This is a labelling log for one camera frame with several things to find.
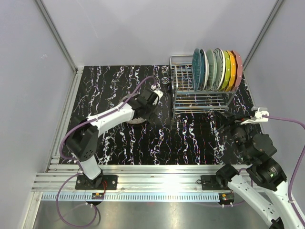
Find pink dotted plate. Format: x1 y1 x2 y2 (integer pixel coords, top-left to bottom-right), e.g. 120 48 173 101
233 50 243 91

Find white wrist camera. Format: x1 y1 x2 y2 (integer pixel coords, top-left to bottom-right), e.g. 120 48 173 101
241 107 269 125
151 85 163 105

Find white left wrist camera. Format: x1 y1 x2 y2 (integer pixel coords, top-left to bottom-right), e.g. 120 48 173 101
151 85 163 105

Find grey deer plate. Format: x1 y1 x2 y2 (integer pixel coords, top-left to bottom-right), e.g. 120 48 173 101
119 94 146 125

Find mint green plate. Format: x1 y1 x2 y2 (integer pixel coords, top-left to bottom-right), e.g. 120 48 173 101
206 49 217 91

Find black mounting plate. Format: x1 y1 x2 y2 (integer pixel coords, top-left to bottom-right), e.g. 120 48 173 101
75 175 118 190
196 175 233 192

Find small circuit board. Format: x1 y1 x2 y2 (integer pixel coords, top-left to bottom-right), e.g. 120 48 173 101
91 193 104 200
220 193 235 202

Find metal dish rack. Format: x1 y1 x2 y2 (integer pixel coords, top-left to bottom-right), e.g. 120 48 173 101
169 54 236 116

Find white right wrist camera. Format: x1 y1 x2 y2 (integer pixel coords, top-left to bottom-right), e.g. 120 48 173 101
241 107 269 125

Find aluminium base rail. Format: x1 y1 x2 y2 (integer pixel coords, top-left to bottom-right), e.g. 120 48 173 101
31 164 290 201

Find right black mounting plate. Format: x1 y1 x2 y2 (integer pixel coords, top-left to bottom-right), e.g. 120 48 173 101
196 175 233 192

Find right aluminium frame post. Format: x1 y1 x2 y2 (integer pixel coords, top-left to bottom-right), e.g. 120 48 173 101
243 0 286 70

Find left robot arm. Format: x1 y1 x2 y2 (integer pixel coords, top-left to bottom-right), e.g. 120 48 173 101
63 88 163 189

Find teal lettered plate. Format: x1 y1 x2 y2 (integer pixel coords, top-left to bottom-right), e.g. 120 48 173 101
200 49 209 91

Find right small circuit board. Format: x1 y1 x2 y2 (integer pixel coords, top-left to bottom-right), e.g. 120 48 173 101
220 193 235 202

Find orange dotted plate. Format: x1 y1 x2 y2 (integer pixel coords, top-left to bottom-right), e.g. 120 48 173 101
226 51 236 91

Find green dotted plate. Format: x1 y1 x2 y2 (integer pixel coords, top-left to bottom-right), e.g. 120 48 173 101
223 51 231 90

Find aluminium frame post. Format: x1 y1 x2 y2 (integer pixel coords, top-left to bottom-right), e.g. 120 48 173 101
243 0 286 70
34 0 78 73

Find left aluminium frame post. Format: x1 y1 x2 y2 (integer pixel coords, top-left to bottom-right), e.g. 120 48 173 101
34 0 78 73

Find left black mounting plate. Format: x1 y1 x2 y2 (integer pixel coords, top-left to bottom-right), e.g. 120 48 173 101
75 175 118 190

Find left small circuit board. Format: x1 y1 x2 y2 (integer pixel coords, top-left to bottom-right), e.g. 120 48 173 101
91 193 104 200

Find teal scalloped plate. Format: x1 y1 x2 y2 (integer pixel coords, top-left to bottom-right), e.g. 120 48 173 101
192 48 205 91

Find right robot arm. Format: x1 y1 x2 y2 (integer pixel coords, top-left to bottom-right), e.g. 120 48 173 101
215 108 305 229

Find white blue striped plate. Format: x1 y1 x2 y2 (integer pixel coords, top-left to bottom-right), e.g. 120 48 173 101
213 48 225 91

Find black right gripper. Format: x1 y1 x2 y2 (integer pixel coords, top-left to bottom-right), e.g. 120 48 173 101
213 110 254 162

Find black marble pattern mat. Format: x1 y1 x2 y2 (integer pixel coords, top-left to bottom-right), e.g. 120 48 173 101
58 64 273 166

